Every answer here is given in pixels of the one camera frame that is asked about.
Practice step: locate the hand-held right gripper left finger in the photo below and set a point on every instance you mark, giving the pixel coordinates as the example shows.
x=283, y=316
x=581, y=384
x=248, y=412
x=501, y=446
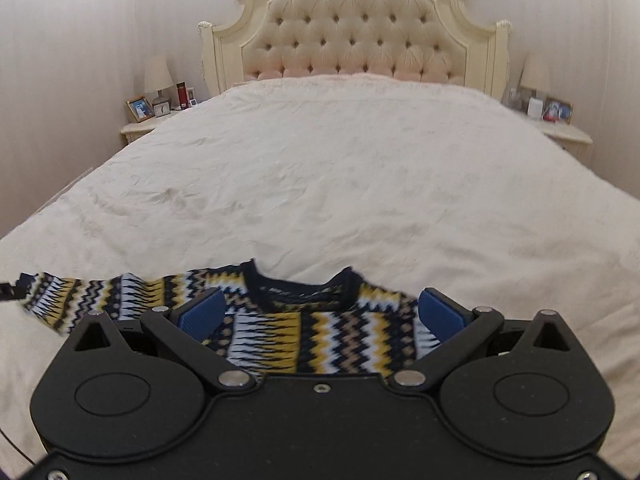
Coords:
x=204, y=314

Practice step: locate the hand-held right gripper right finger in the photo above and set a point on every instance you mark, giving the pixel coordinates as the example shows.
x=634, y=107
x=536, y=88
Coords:
x=441, y=312

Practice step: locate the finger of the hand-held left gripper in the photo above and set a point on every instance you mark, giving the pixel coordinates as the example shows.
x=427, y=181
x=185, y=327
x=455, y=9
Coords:
x=7, y=291

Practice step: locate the navy yellow zigzag knit sweater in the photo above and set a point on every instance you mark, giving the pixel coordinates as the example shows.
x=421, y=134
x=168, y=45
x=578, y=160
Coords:
x=320, y=335

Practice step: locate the cream bedspread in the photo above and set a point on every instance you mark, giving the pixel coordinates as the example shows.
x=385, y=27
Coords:
x=320, y=175

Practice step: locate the cream nightstand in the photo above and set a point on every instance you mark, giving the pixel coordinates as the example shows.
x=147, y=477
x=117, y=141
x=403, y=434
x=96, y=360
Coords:
x=567, y=136
x=142, y=132

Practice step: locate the small table clock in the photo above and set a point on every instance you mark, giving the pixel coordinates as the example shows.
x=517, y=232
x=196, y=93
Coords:
x=161, y=109

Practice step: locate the red box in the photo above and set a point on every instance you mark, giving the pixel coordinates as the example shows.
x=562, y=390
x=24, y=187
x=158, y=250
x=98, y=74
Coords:
x=181, y=95

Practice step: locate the white jar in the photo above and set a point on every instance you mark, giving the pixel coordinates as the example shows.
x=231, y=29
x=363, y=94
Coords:
x=534, y=108

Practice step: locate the white shade table lamp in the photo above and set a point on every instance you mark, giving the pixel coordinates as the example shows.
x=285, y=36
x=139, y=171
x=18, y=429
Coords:
x=158, y=75
x=535, y=72

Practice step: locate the cream tufted headboard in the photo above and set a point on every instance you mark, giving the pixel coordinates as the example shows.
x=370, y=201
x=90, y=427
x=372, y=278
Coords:
x=357, y=25

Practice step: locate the wooden photo frame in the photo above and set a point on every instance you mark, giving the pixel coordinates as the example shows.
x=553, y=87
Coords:
x=557, y=110
x=140, y=108

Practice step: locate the silver photo frame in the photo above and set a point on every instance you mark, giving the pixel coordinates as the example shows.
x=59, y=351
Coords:
x=518, y=99

